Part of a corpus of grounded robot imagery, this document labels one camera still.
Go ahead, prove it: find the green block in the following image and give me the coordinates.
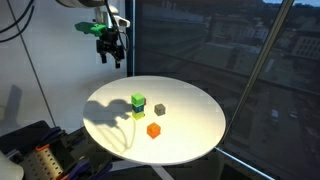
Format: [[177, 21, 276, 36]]
[[130, 93, 146, 108]]

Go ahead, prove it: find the orange block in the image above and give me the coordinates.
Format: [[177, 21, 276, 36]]
[[146, 122, 162, 140]]

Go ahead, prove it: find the grey metal window floor rail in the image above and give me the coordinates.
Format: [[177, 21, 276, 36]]
[[214, 146, 276, 180]]

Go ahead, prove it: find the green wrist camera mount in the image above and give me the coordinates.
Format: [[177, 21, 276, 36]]
[[74, 21, 108, 38]]

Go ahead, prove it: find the white rounded object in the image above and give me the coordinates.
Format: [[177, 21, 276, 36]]
[[0, 150, 25, 180]]

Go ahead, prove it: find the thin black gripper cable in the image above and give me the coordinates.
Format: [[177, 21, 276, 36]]
[[118, 29, 130, 52]]

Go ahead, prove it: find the grey block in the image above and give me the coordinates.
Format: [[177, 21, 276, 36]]
[[154, 103, 167, 117]]

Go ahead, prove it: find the blue block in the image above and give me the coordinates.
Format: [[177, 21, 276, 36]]
[[132, 104, 146, 114]]

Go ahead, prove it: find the white table pedestal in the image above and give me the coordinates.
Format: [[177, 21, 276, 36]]
[[151, 164, 176, 180]]

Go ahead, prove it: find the black clamp with orange tip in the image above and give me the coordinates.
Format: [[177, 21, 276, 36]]
[[33, 125, 68, 154]]

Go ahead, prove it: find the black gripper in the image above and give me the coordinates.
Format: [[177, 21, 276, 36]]
[[95, 31, 125, 70]]

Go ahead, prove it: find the yellow-green block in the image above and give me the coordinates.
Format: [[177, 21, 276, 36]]
[[131, 110, 146, 121]]

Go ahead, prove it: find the black clamp with purple handle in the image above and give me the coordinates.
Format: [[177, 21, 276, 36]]
[[64, 159, 114, 180]]

